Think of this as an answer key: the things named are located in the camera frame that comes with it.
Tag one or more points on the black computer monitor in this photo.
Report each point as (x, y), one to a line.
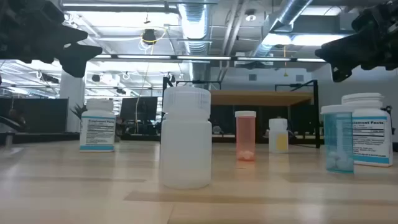
(140, 109)
(37, 115)

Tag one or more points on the wooden shelf black metal frame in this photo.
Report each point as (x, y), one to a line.
(261, 98)

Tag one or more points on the teal pill vial white cap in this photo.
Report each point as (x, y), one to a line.
(338, 143)

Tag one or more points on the black ceiling-hung camera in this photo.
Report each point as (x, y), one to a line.
(149, 35)

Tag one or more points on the small spiky green plant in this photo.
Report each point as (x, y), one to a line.
(77, 111)

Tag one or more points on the white supplement bottle blue label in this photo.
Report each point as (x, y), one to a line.
(98, 133)
(373, 140)

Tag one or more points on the translucent white plastic bottle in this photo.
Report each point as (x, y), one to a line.
(186, 149)

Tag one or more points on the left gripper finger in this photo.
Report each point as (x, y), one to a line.
(68, 35)
(76, 57)

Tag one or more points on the overhead LED light bar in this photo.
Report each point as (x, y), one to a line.
(202, 58)

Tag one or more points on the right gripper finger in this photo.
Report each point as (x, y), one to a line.
(345, 53)
(373, 19)

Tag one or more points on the small white-green cap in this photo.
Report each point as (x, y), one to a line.
(278, 140)

